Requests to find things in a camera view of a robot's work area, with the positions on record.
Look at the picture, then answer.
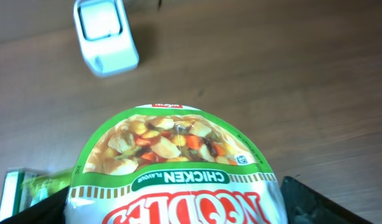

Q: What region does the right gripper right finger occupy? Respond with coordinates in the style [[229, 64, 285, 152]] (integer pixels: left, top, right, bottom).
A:
[[281, 176, 372, 224]]

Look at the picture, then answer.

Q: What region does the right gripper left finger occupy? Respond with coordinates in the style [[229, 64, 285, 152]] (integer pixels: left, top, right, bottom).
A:
[[0, 187, 69, 224]]

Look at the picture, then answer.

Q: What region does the green snack bag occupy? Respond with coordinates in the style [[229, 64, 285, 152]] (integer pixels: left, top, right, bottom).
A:
[[22, 169, 73, 206]]

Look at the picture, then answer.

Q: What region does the dark green small box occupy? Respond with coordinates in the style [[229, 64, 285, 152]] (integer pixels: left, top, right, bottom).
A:
[[0, 169, 38, 222]]

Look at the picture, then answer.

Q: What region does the instant noodle cup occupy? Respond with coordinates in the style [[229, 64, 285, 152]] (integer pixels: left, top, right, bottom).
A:
[[64, 104, 288, 224]]

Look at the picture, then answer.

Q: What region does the white barcode scanner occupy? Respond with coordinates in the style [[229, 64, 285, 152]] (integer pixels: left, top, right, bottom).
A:
[[73, 0, 139, 78]]

